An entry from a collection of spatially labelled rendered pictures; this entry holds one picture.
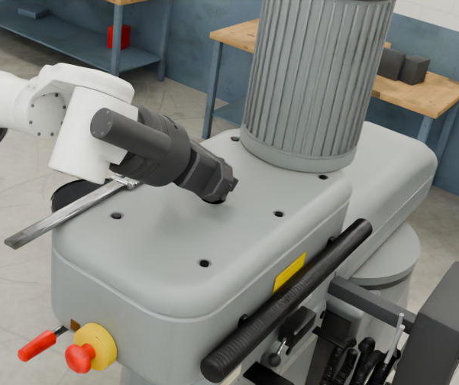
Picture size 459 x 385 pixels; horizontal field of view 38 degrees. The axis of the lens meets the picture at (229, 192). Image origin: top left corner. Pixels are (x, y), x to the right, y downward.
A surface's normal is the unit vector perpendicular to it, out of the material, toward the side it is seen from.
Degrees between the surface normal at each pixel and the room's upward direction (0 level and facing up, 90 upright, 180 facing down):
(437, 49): 90
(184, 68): 90
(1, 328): 0
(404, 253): 0
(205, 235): 0
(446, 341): 90
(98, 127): 60
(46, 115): 79
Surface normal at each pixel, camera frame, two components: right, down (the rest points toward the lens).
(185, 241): 0.14, -0.85
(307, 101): -0.16, 0.48
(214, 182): -0.59, -0.23
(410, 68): -0.69, 0.29
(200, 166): 0.62, 0.47
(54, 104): 0.80, 0.24
